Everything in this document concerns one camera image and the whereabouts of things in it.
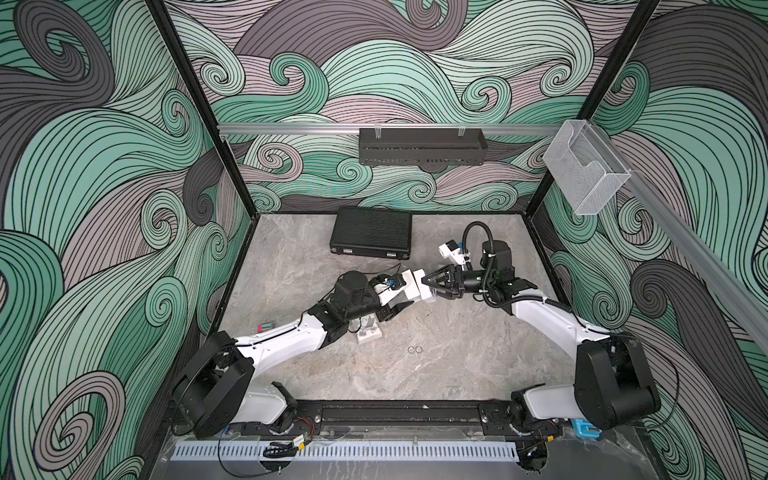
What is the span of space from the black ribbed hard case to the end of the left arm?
1.08ft

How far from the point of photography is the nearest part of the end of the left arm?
703 millimetres

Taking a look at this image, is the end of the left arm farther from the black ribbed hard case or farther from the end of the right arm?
the black ribbed hard case

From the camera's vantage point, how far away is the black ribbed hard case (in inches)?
41.5
